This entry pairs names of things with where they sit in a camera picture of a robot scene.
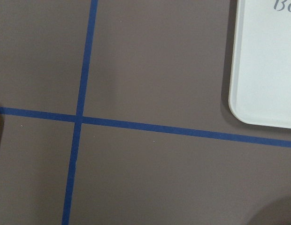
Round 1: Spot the cream bear print tray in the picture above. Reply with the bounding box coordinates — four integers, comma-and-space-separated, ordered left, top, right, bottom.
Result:
228, 0, 291, 129

